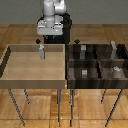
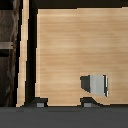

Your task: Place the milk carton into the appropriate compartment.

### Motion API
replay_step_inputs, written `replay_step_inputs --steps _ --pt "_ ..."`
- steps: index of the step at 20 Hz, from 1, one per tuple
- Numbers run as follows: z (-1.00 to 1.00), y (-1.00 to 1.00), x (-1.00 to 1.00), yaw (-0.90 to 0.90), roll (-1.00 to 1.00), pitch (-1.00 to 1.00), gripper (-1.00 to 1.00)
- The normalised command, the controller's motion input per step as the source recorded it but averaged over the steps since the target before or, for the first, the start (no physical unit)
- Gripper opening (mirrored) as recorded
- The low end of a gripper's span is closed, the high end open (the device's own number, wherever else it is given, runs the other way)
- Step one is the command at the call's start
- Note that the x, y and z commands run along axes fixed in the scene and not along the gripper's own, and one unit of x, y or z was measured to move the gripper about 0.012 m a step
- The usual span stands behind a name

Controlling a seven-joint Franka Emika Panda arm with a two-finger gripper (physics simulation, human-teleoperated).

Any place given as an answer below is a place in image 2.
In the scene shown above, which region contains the light wooden bin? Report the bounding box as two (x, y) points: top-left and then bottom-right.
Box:
(15, 0), (128, 108)

